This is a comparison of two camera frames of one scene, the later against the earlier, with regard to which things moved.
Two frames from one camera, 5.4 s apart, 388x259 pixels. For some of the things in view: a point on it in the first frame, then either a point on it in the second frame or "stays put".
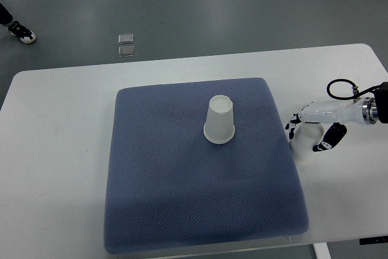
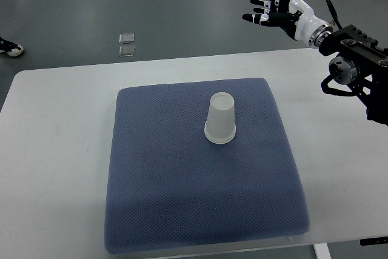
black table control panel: [373, 240] stays put
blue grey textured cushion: [169, 187] stays put
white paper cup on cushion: [219, 127] stays put
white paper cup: [305, 137] -> [220, 124]
